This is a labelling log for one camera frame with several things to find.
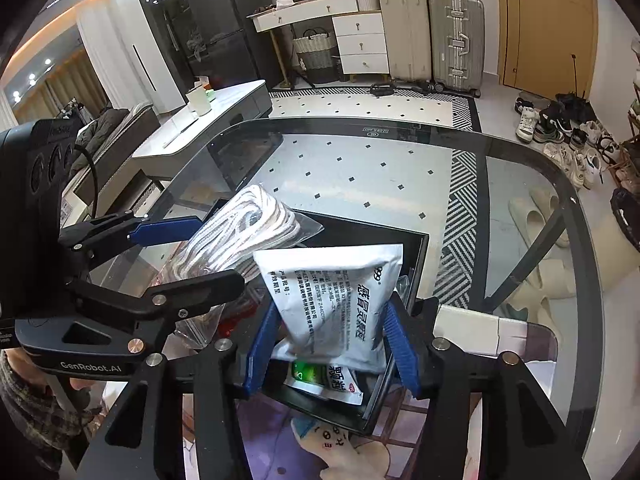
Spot white coffee table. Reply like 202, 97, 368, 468
131, 80, 272, 181

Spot white cup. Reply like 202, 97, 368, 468
186, 84, 212, 117

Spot anime print desk mat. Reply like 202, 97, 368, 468
98, 303, 559, 480

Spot person left hand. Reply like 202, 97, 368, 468
68, 378, 106, 411

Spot beige slippers under table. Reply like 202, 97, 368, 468
503, 186, 576, 334

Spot bagged white cord bundle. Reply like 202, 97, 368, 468
150, 183, 326, 351

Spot white vanity desk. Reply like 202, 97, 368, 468
250, 0, 390, 80

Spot white plush toy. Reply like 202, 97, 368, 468
291, 417, 390, 480

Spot person left plaid forearm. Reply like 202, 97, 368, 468
1, 348, 98, 479

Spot wooden door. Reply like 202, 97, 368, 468
498, 0, 598, 99

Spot grey sofa with blankets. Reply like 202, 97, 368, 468
76, 102, 160, 214

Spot white grey medicine packet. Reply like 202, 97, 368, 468
254, 244, 404, 374

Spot black glass cabinet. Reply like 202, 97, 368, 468
140, 0, 206, 94

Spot woven laundry basket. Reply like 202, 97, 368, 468
293, 28, 340, 84

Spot pile of shoes on floor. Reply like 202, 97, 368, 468
514, 92, 620, 190

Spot green white medicine packet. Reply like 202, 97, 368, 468
284, 361, 363, 406

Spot black refrigerator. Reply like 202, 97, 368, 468
188, 0, 282, 89

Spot beige suitcase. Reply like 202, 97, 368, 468
380, 0, 432, 81

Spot black cardboard storage box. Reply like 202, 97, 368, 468
229, 211, 428, 434

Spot wooden shoe rack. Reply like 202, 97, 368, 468
610, 67, 639, 196

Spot silver aluminium suitcase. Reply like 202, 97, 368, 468
428, 0, 485, 98

